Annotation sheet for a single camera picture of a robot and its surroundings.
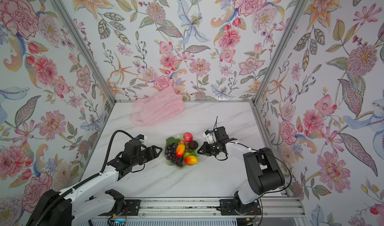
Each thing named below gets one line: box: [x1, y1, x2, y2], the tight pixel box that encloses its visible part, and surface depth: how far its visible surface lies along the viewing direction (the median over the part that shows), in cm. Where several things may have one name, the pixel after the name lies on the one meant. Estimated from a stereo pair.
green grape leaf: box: [165, 136, 180, 147], surface depth 93 cm
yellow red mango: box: [184, 155, 199, 165], surface depth 83 cm
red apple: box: [183, 132, 194, 143], surface depth 92 cm
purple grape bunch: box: [164, 143, 184, 168], surface depth 86 cm
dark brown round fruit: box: [188, 140, 199, 150], surface depth 91 cm
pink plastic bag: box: [130, 85, 184, 127], surface depth 108 cm
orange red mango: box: [175, 140, 186, 158], surface depth 86 cm
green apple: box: [184, 151, 196, 158], surface depth 87 cm
